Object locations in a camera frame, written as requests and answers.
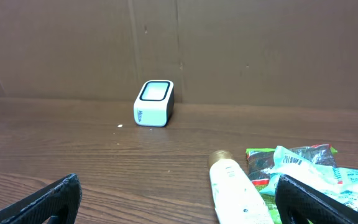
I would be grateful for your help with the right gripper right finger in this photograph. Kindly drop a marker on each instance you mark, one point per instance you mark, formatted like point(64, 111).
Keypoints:
point(298, 203)

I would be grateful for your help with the white tube gold cap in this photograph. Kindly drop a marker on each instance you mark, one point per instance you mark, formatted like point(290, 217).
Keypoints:
point(236, 200)

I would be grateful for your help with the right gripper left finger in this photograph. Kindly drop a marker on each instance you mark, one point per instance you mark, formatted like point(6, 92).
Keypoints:
point(56, 203)

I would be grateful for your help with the teal small packet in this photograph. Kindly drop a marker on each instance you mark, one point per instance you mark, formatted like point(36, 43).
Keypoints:
point(338, 183)

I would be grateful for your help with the white barcode scanner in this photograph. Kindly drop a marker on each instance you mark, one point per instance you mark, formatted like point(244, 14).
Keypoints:
point(154, 103)

